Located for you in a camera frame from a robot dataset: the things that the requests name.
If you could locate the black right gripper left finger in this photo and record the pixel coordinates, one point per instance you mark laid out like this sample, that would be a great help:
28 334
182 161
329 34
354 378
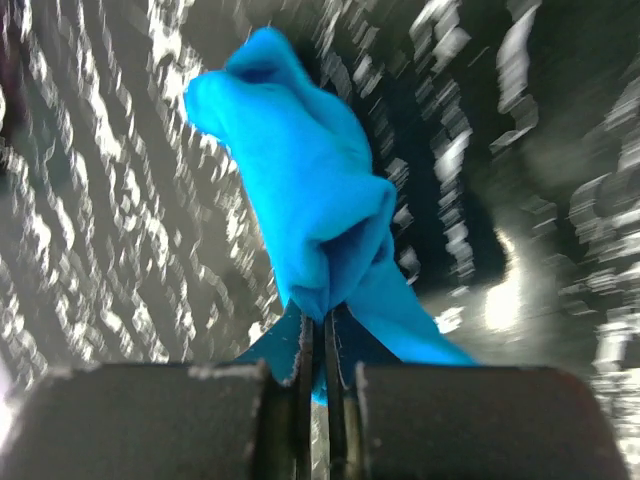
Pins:
285 351

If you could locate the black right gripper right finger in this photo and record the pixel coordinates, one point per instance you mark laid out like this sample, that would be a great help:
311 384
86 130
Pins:
348 344

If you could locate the blue t shirt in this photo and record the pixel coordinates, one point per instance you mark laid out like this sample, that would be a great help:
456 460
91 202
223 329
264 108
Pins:
324 216

